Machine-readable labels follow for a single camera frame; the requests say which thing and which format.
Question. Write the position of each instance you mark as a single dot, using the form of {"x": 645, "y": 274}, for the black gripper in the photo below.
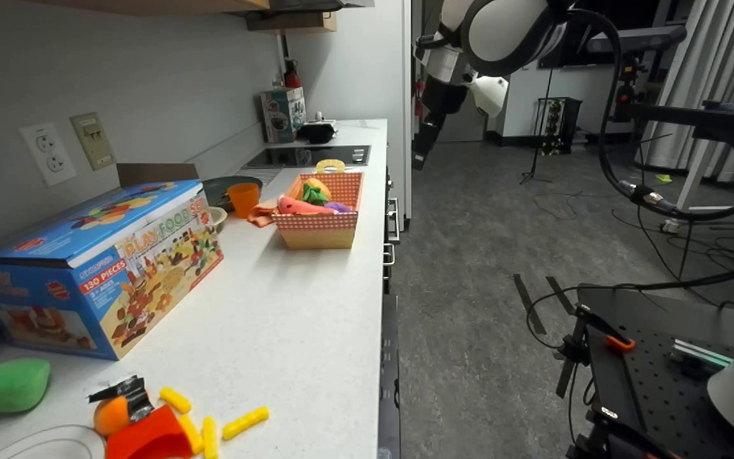
{"x": 444, "y": 102}

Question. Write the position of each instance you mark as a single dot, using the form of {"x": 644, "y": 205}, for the pineapple plush toy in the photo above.
{"x": 316, "y": 188}

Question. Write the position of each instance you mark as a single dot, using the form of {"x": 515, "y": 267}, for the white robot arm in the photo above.
{"x": 510, "y": 33}

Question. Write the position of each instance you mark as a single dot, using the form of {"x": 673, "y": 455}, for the purple toy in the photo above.
{"x": 343, "y": 206}

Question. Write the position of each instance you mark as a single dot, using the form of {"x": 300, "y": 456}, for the red checkered basket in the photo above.
{"x": 316, "y": 229}

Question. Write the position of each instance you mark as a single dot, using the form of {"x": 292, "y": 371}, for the small orange toy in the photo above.
{"x": 260, "y": 215}

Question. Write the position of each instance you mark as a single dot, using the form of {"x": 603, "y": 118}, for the yellow toy fry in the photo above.
{"x": 177, "y": 397}
{"x": 246, "y": 420}
{"x": 212, "y": 437}

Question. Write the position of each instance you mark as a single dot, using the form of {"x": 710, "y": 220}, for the blue toy food box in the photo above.
{"x": 87, "y": 270}

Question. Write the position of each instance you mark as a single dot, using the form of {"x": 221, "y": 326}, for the black silver toy item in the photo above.
{"x": 127, "y": 394}

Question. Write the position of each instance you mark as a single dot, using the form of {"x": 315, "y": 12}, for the red toy fries holder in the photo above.
{"x": 151, "y": 437}

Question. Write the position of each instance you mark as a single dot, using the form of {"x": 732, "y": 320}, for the orange toy ball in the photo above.
{"x": 114, "y": 415}

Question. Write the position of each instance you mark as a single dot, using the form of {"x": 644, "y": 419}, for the black bowl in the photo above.
{"x": 316, "y": 134}

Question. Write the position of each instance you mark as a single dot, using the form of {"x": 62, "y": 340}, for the black cooktop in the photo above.
{"x": 306, "y": 156}

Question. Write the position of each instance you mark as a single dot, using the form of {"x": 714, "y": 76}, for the black equipment rack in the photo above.
{"x": 561, "y": 122}

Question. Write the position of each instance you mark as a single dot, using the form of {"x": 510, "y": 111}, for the green printed box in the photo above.
{"x": 282, "y": 116}

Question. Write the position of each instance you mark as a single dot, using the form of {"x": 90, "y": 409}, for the red bottle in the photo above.
{"x": 292, "y": 72}

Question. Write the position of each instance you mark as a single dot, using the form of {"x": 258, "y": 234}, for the orange cup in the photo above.
{"x": 242, "y": 200}

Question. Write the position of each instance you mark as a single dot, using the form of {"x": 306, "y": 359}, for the black pan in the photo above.
{"x": 231, "y": 178}

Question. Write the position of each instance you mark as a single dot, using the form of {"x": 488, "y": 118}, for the white bowl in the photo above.
{"x": 217, "y": 220}

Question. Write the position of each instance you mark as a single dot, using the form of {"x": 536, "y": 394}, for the black tripod clamp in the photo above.
{"x": 573, "y": 353}

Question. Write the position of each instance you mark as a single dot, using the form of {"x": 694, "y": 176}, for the white stand pole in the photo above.
{"x": 690, "y": 187}

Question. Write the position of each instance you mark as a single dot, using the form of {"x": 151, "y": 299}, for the orange clamp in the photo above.
{"x": 621, "y": 341}

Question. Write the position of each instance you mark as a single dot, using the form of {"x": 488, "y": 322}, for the gray curtain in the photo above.
{"x": 725, "y": 76}

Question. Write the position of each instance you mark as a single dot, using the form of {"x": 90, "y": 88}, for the wooden upper cabinet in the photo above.
{"x": 155, "y": 2}

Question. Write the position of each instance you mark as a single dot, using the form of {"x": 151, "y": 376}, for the black perforated table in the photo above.
{"x": 663, "y": 382}

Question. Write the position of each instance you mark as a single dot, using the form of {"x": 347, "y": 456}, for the teal stick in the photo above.
{"x": 702, "y": 353}

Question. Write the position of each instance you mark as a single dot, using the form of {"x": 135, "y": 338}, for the clear round dish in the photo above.
{"x": 44, "y": 441}

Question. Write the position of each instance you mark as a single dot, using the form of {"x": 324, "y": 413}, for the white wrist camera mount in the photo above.
{"x": 490, "y": 93}

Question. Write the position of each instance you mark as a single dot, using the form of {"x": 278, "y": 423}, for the black stereo camera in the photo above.
{"x": 648, "y": 39}

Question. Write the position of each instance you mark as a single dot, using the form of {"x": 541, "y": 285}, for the beige light switch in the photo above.
{"x": 92, "y": 140}

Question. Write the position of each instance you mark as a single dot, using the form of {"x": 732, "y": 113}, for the white wall outlet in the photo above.
{"x": 50, "y": 153}

